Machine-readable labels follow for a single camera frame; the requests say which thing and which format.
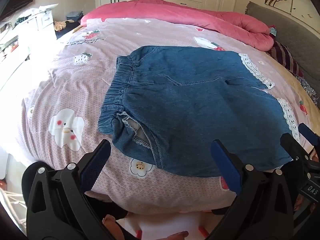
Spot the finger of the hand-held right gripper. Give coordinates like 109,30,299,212
280,133,311,171
298,123,320,156

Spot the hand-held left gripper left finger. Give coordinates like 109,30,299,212
25,139,117,240

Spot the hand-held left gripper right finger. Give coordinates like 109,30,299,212
207,139,295,240

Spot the blue denim pants lace trim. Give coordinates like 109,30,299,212
97,45,300,178

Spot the beige bed sheet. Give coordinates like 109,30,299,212
274,60,320,140

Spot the dark patterned cloth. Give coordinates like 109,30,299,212
297,76,319,107

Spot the person's leg in black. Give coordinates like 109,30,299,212
82,192,128,221

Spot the person's left foot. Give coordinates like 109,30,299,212
103,214,125,240

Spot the person's foot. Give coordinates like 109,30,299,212
103,214,125,240
166,231,189,240

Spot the pink printed bed cover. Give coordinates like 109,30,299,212
0,17,320,215

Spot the dark striped pillow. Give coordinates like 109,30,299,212
266,41,304,78

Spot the person's right foot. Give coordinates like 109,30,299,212
166,231,189,240

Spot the grey padded headboard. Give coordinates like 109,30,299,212
245,1,320,98

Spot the white desk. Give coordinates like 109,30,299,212
0,27,31,90

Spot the blue clothes pile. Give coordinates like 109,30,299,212
66,10,84,22

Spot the white dresser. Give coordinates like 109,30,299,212
16,7,56,43

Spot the pink quilt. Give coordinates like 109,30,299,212
80,0,274,49

